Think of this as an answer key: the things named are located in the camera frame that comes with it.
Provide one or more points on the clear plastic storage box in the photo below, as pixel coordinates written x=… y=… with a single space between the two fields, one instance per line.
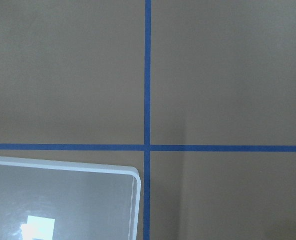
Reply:
x=59 y=200

